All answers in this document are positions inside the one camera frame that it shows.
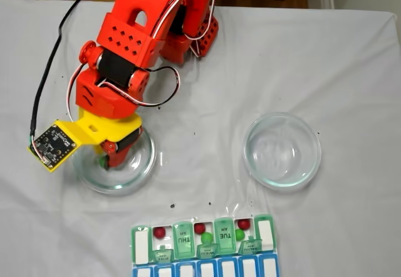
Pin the green round candy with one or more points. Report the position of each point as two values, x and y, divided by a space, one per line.
101 161
239 234
206 237

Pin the red round candy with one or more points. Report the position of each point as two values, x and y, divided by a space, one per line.
199 228
159 232
243 223

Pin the weekly pill organizer box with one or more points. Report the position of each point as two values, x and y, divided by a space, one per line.
200 258

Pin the glass bowl for green candies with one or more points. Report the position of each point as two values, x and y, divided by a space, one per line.
131 176

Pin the glass bowl for red candies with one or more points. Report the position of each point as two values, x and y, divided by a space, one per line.
297 164

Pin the white tablecloth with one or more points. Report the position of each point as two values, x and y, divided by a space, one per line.
344 70

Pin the camera board on yellow mount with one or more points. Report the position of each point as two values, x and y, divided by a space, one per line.
51 145

